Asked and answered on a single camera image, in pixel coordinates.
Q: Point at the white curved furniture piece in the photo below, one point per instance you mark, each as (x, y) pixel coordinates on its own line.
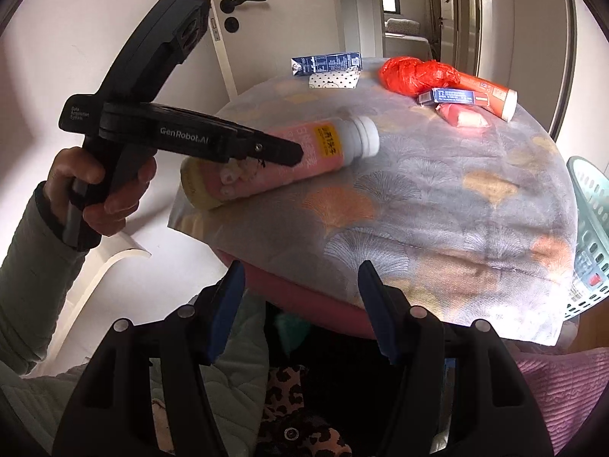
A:
(112, 266)

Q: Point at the red plastic bag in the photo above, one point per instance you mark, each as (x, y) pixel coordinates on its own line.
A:
(414, 75)

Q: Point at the blue milk carton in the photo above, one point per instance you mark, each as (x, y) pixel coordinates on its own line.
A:
(328, 63)

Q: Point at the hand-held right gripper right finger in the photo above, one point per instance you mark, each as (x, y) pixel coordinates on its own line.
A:
(378, 304)

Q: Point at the pink plastic packet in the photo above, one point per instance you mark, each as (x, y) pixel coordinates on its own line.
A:
(464, 116)

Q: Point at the small blue box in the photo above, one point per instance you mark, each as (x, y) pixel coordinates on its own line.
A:
(452, 96)

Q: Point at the light green plastic basket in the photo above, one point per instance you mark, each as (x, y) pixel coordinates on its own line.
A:
(592, 228)

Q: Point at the person's left hand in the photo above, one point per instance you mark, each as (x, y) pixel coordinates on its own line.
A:
(126, 195)

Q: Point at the teal cloth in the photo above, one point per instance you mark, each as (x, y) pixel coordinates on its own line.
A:
(292, 333)

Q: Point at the leopard print cloth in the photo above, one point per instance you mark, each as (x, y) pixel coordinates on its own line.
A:
(285, 390)

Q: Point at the white dotted packet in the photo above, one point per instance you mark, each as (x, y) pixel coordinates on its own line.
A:
(333, 80)

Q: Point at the orange tube with white cap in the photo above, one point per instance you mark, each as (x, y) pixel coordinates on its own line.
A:
(495, 93)

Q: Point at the white bed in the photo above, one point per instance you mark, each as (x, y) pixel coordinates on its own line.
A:
(404, 40)

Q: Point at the light green quilted jacket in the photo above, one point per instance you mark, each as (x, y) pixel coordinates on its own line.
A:
(247, 342)

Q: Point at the pink bottle with white cap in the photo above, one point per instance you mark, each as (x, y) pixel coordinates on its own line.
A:
(285, 166)

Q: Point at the pink quilted blanket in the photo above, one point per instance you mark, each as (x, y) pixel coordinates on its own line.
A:
(561, 381)

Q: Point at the black door lock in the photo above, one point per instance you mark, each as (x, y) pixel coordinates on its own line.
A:
(231, 24)

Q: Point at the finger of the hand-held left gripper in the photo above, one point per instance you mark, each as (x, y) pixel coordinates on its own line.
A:
(271, 150)

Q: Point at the grey patterned tablecloth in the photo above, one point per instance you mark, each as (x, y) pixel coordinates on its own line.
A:
(428, 200)

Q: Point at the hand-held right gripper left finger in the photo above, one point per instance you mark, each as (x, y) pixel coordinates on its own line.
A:
(231, 302)

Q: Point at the white door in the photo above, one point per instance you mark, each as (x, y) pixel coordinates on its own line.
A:
(285, 33)

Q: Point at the person's left forearm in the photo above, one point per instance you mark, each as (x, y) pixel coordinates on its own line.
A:
(33, 271)

